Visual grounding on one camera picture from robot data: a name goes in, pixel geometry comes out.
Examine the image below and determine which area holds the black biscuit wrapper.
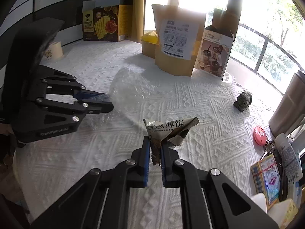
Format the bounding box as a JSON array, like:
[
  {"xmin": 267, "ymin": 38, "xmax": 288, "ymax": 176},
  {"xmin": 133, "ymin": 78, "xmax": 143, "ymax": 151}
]
[{"xmin": 143, "ymin": 117, "xmax": 200, "ymax": 165}]

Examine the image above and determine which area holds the playing card deck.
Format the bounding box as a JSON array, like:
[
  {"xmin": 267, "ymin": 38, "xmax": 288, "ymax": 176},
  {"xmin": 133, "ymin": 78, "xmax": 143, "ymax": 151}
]
[{"xmin": 250, "ymin": 154, "xmax": 280, "ymax": 210}]

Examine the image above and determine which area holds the small dark figurine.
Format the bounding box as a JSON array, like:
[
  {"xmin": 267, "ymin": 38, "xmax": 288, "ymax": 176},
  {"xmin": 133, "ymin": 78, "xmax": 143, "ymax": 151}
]
[{"xmin": 233, "ymin": 91, "xmax": 252, "ymax": 112}]

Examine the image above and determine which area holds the pink round object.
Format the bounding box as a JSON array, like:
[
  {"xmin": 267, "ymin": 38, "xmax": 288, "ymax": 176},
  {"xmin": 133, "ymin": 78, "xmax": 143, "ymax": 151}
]
[{"xmin": 253, "ymin": 126, "xmax": 268, "ymax": 146}]

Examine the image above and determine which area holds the yellow tissue pack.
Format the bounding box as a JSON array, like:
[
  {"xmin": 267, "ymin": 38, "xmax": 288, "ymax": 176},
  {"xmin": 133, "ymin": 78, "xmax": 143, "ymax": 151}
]
[{"xmin": 267, "ymin": 198, "xmax": 298, "ymax": 228}]

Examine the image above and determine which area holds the yellow curtain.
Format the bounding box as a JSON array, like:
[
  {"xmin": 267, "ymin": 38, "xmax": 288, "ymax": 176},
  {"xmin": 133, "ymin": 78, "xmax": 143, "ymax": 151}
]
[{"xmin": 131, "ymin": 0, "xmax": 145, "ymax": 42}]

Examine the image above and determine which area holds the white tube bottle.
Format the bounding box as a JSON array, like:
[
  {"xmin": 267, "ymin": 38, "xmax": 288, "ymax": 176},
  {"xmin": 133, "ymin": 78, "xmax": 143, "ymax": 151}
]
[{"xmin": 275, "ymin": 133, "xmax": 303, "ymax": 185}]

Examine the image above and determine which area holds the small brown drink box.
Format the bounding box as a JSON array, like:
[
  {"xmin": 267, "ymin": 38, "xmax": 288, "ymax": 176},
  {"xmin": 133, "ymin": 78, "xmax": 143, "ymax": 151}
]
[{"xmin": 194, "ymin": 8, "xmax": 239, "ymax": 80}]

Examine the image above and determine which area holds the clear bubble wrap sheet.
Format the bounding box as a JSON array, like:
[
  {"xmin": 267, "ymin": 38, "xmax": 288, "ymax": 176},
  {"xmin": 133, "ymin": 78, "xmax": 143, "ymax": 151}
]
[{"xmin": 85, "ymin": 67, "xmax": 156, "ymax": 129}]

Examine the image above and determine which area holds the white lace tablecloth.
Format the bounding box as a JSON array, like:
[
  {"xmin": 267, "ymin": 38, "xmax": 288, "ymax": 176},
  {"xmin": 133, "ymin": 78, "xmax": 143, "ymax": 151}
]
[{"xmin": 15, "ymin": 41, "xmax": 282, "ymax": 218}]

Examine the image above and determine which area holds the kraft paper pouch with label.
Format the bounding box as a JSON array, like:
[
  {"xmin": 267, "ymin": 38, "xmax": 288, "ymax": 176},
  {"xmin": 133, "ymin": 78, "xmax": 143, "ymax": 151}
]
[{"xmin": 152, "ymin": 4, "xmax": 206, "ymax": 77}]

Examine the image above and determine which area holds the small cardboard box yellow bag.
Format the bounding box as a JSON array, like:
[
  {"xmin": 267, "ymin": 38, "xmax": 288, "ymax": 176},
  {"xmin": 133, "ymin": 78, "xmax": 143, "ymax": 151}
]
[{"xmin": 141, "ymin": 31, "xmax": 158, "ymax": 58}]

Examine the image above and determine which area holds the white cartoon mug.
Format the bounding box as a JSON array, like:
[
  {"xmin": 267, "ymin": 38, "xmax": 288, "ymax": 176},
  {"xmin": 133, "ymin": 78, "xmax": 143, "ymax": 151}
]
[{"xmin": 44, "ymin": 41, "xmax": 63, "ymax": 60}]

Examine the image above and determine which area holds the brown biscuit box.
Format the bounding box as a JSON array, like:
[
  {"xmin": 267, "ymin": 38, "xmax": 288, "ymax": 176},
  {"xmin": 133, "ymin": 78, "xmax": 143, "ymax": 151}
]
[{"xmin": 82, "ymin": 0, "xmax": 133, "ymax": 42}]

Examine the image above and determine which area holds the stainless steel tumbler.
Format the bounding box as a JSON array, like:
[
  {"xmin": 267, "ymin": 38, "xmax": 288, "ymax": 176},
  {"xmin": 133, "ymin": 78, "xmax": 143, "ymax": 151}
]
[{"xmin": 269, "ymin": 70, "xmax": 305, "ymax": 137}]

